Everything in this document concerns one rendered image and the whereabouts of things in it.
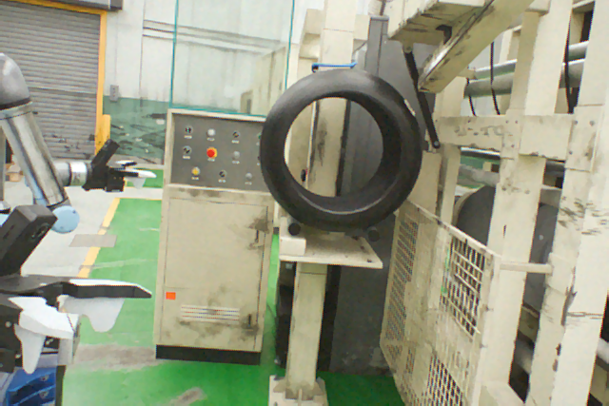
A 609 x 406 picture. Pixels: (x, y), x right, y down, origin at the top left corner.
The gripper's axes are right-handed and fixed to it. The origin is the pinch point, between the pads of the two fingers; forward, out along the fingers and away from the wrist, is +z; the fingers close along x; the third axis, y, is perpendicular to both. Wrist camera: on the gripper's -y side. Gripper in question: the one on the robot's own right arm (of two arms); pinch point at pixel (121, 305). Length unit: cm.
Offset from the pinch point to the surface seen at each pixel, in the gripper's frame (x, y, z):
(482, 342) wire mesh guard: -72, 19, 57
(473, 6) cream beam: -85, -70, 48
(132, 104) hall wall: -864, -139, -478
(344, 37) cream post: -139, -76, 10
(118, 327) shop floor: -201, 80, -104
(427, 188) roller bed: -148, -19, 51
